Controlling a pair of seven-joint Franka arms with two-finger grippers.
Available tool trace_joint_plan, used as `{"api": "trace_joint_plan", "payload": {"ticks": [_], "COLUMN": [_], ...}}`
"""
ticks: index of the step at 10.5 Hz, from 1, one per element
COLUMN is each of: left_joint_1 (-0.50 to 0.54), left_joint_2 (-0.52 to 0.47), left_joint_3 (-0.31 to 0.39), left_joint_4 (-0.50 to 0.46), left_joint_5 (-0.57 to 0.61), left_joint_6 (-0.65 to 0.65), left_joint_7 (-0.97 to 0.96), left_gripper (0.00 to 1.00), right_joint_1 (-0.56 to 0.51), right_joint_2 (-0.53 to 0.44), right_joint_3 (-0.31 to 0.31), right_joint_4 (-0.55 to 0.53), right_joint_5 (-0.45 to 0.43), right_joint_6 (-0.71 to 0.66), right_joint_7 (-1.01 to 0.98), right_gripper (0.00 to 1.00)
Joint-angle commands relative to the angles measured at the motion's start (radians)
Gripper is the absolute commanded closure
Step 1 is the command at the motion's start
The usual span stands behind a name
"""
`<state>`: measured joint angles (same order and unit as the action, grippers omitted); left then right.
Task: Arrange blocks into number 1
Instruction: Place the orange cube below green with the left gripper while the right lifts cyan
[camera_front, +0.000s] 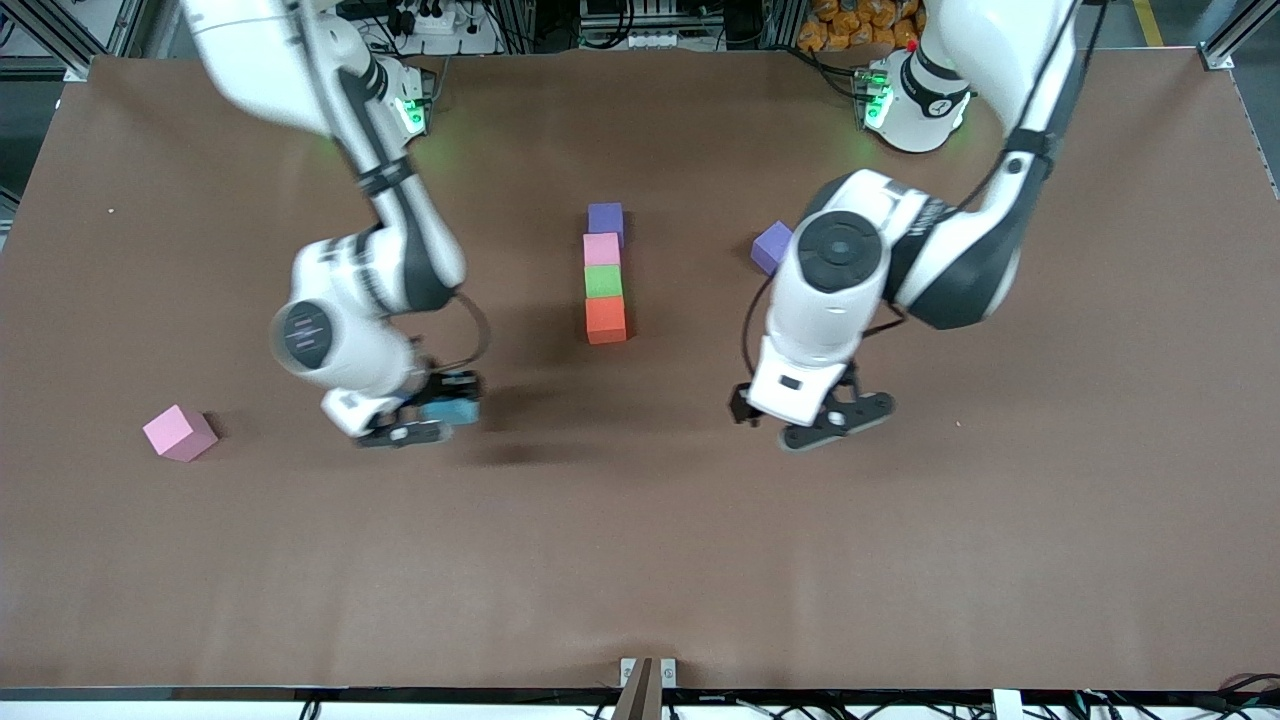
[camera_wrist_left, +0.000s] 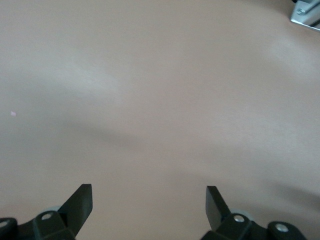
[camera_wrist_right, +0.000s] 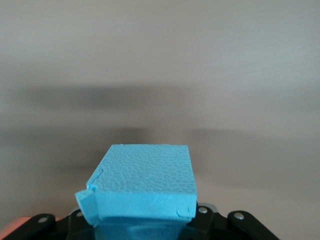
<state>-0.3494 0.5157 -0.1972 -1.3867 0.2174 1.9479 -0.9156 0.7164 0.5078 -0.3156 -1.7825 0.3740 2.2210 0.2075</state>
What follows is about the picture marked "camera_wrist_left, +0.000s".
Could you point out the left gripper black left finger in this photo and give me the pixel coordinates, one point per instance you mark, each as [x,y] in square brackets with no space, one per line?
[77,207]

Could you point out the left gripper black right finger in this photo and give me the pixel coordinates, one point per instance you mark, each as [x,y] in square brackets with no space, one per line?
[215,212]

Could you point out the brown table cover sheet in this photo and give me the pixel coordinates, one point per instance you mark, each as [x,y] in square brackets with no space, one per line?
[125,100]

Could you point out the silver table corner bracket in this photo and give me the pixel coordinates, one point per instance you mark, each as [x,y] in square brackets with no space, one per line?
[300,13]

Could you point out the aluminium frame profile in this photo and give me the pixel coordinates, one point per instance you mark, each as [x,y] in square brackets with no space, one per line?
[315,10]

